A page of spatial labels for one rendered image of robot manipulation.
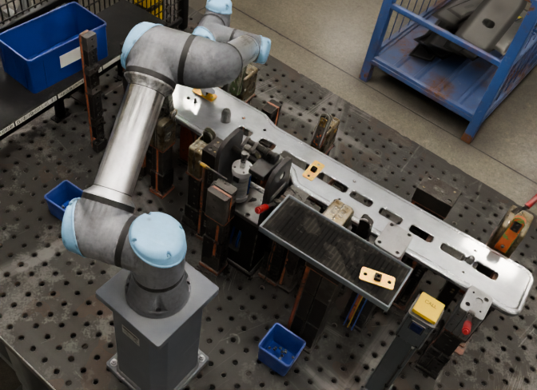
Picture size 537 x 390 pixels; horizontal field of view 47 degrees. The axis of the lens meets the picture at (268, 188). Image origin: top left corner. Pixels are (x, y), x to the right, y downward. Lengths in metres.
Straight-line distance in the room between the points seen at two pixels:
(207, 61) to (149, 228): 0.38
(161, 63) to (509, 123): 3.00
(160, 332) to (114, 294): 0.14
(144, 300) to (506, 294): 0.99
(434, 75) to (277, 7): 1.23
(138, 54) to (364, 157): 1.27
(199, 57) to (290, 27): 2.93
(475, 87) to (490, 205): 1.58
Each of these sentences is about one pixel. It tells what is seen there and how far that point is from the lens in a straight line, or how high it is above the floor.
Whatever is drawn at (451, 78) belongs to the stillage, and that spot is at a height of 0.17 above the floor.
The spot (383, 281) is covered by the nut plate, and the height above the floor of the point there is 1.16.
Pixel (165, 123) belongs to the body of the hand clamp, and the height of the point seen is 1.05.
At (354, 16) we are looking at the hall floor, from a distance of 4.53.
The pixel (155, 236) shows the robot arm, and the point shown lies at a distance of 1.28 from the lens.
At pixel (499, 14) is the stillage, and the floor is 0.50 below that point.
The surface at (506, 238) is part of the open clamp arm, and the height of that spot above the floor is 1.03.
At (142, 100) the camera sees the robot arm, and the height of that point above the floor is 1.46.
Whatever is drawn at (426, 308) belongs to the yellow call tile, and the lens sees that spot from 1.51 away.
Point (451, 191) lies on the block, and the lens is 1.96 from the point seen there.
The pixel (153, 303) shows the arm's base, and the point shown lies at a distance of 1.40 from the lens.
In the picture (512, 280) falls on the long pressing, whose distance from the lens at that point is 1.87.
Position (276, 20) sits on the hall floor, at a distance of 4.31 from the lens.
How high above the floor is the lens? 2.37
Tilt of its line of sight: 49 degrees down
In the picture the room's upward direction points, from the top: 12 degrees clockwise
